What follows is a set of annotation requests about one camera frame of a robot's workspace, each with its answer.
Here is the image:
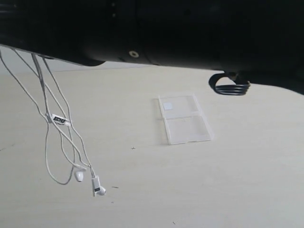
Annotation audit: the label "black camera cable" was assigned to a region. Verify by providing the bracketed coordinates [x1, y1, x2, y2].
[208, 72, 251, 97]

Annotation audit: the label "white wired earphones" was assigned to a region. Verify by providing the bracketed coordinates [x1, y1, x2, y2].
[0, 49, 106, 197]

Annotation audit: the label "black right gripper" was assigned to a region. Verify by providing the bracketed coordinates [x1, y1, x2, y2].
[0, 0, 152, 67]

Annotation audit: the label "clear plastic storage case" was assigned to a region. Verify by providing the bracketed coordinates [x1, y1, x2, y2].
[151, 91, 215, 145]

